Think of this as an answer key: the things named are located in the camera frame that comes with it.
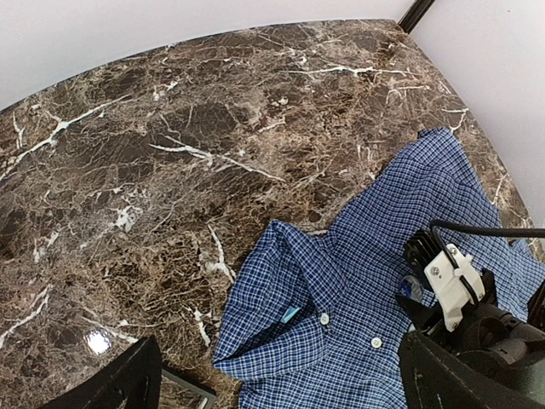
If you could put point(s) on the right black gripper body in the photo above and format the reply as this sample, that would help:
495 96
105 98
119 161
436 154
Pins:
491 341

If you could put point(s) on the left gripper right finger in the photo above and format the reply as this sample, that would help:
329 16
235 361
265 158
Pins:
434 378

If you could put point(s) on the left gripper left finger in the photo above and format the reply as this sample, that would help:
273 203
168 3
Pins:
132 380

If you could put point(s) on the blue checked shirt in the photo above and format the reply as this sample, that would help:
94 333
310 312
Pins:
312 321

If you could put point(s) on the black tray far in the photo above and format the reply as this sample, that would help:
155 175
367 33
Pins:
202 395

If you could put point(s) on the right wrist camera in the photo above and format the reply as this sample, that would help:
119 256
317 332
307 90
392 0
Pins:
445 271

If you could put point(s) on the right black frame post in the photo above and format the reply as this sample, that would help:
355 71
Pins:
414 14

